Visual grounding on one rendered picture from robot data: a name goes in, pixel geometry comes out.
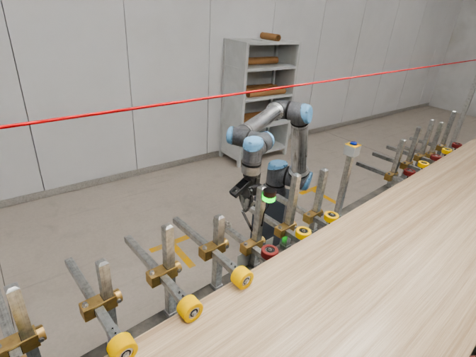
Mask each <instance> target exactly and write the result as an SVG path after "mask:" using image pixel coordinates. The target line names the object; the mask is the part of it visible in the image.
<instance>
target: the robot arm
mask: <svg viewBox="0 0 476 357"><path fill-rule="evenodd" d="M312 114H313V110H312V106H311V105H310V104H306V103H299V102H294V101H274V102H271V103H270V104H268V105H267V107H266V109H265V110H263V111H261V112H260V113H259V114H257V115H255V116H254V117H253V118H251V119H249V120H248V121H246V122H245V123H243V124H241V125H239V126H237V127H234V126H230V127H229V128H228V130H227V134H226V141H227V143H228V144H231V145H236V146H239V147H243V153H242V173H243V177H244V178H243V179H242V180H241V181H240V182H238V183H237V184H236V185H235V186H234V187H233V188H232V189H231V190H230V191H229V193H230V195H232V196H234V197H235V198H237V197H238V196H239V201H240V203H241V205H242V208H243V211H244V212H247V211H248V210H249V209H250V207H252V206H253V205H255V203H256V201H254V197H253V196H255V195H256V189H257V187H258V186H261V185H262V184H260V178H261V160H262V155H263V154H265V153H266V152H267V151H268V150H270V149H271V148H272V146H273V145H274V142H275V140H274V137H273V135H272V134H271V133H270V132H268V131H263V132H260V131H261V130H262V129H264V128H265V127H266V126H267V125H269V124H270V123H272V122H273V121H276V120H280V119H286V120H290V124H291V165H290V166H288V163H287V161H284V160H280V159H275V160H272V161H270V162H269V163H268V167H267V174H266V184H265V187H267V188H268V187H269V188H274V189H276V194H279V195H281V196H283V197H285V196H286V189H285V186H290V183H291V178H292V174H294V173H299V174H300V175H301V181H300V190H304V191H306V190H307V189H308V188H309V186H310V182H311V180H312V175H313V173H312V172H311V171H310V170H309V167H308V166H307V142H308V126H309V123H310V122H311V120H312Z"/></svg>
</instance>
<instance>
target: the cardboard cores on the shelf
mask: <svg viewBox="0 0 476 357"><path fill-rule="evenodd" d="M277 63H278V57H249V61H248V65H250V64H277ZM274 87H279V86H278V85H277V84H274V85H273V84H258V85H250V86H246V91H253V90H259V89H269V88H274ZM285 93H286V89H285V88H284V89H275V90H270V91H260V92H255V93H246V96H247V98H253V97H260V96H271V95H278V94H285ZM260 112H261V111H259V112H254V113H245V114H244V123H245V122H246V121H248V120H249V119H251V118H253V117H254V116H255V115H257V114H259V113H260Z"/></svg>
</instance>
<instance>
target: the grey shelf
mask: <svg viewBox="0 0 476 357"><path fill-rule="evenodd" d="M252 39H255V40H252ZM261 40H262V41H261ZM301 45H302V42H298V41H293V40H284V39H280V41H273V40H265V39H261V38H224V45H223V63H222V95H223V94H233V93H239V92H244V91H246V89H247V86H250V85H258V84H273V85H274V84H277V85H278V86H290V85H295V84H296V81H297V75H298V65H299V60H300V51H301ZM249 57H278V63H277V64H250V65H248V61H249ZM285 89H286V93H285V94H278V95H271V96H259V97H253V98H247V96H246V94H240V95H235V96H226V97H222V98H221V116H220V151H219V156H220V157H223V153H224V154H226V155H227V156H229V157H231V158H233V159H234V160H236V161H237V167H238V168H239V167H241V160H242V153H243V147H239V146H236V145H231V144H228V143H227V140H226V134H227V130H228V128H229V127H230V126H234V127H237V126H239V125H241V124H243V123H244V114H245V113H254V112H259V111H264V110H265V109H266V107H267V105H268V104H270V103H271V102H274V101H294V95H295V86H294V87H289V88H285ZM263 131H268V132H270V133H271V134H272V135H273V137H274V140H275V142H274V145H273V146H272V148H271V149H270V150H268V151H267V152H266V153H269V152H274V151H277V150H280V149H283V154H284V155H286V152H287V146H288V137H289V132H290V120H286V119H280V120H276V121H273V122H272V123H270V124H269V125H267V126H266V127H265V128H264V129H262V130H261V131H260V132H263Z"/></svg>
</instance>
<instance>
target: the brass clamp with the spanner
mask: <svg viewBox="0 0 476 357"><path fill-rule="evenodd" d="M245 242H247V243H248V246H244V243H245ZM245 242H242V243H241V244H240V248H239V251H240V252H241V253H242V254H243V255H245V256H248V255H250V254H252V252H251V250H252V247H255V246H258V247H259V248H262V246H263V245H265V244H266V240H265V238H264V237H263V236H262V238H261V240H260V241H258V242H255V241H254V240H253V239H252V238H251V239H248V240H246V241H245Z"/></svg>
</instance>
